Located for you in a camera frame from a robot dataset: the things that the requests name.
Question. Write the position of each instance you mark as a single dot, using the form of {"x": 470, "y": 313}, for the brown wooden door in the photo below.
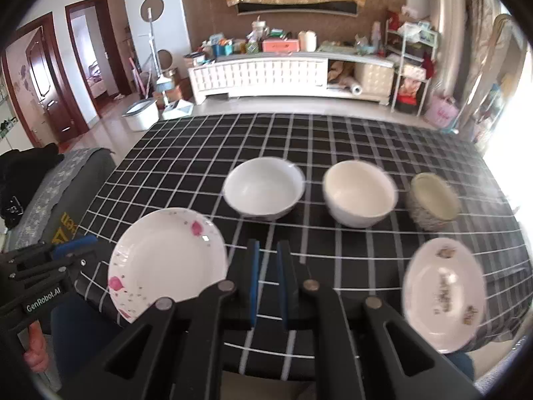
{"x": 50, "y": 91}

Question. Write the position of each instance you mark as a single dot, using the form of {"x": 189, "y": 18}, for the pink box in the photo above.
{"x": 281, "y": 45}

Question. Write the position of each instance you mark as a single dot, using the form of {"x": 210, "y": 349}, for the silver curtain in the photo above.
{"x": 458, "y": 29}

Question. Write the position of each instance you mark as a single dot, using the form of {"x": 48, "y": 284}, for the white TV cabinet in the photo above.
{"x": 258, "y": 75}

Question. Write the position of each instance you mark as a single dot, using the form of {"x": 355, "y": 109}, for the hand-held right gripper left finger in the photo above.
{"x": 253, "y": 287}

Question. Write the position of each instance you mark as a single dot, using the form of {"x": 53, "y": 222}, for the person's left leg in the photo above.
{"x": 83, "y": 325}

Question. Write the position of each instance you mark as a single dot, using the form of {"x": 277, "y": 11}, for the small patterned bowl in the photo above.
{"x": 435, "y": 198}

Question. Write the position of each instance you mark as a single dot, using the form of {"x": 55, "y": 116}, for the black white checked tablecloth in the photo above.
{"x": 187, "y": 146}

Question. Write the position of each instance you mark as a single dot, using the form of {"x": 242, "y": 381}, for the cartoon print white plate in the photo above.
{"x": 429, "y": 275}

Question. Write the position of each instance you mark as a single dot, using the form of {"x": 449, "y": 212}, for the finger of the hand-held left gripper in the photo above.
{"x": 80, "y": 263}
{"x": 77, "y": 244}

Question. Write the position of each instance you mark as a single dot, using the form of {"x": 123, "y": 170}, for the pink bag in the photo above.
{"x": 441, "y": 112}

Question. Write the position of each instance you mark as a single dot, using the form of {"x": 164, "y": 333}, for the black cloth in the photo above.
{"x": 25, "y": 171}

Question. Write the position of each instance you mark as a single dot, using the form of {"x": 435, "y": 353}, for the black television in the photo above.
{"x": 291, "y": 9}

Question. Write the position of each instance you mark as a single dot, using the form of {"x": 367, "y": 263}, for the plain cream bowl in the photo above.
{"x": 358, "y": 191}

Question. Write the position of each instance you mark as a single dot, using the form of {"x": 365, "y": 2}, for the white shelf rack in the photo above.
{"x": 410, "y": 56}

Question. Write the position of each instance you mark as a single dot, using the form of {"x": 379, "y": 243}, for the person's left hand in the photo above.
{"x": 37, "y": 354}

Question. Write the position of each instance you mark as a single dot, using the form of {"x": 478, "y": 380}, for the silver rimmed white bowl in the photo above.
{"x": 262, "y": 187}

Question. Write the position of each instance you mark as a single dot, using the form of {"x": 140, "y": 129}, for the person's leg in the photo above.
{"x": 462, "y": 366}
{"x": 83, "y": 325}

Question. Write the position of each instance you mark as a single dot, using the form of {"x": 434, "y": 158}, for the white garment steamer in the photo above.
{"x": 164, "y": 85}

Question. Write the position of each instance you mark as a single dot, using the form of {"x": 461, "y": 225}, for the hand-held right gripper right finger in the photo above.
{"x": 285, "y": 287}

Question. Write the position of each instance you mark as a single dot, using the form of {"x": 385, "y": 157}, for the grey sofa cover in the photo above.
{"x": 62, "y": 183}

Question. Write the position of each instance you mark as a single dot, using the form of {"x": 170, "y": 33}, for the person's right leg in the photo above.
{"x": 462, "y": 366}

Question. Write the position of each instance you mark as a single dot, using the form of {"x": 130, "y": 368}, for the pink flower white plate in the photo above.
{"x": 166, "y": 254}

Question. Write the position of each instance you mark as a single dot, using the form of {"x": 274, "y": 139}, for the white flat box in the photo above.
{"x": 177, "y": 110}

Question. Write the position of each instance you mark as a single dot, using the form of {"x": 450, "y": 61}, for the white paper roll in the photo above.
{"x": 356, "y": 88}

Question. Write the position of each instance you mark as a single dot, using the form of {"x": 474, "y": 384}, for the white plastic bin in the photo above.
{"x": 141, "y": 118}

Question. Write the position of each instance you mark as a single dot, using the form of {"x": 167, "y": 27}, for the white cylindrical jar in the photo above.
{"x": 311, "y": 41}

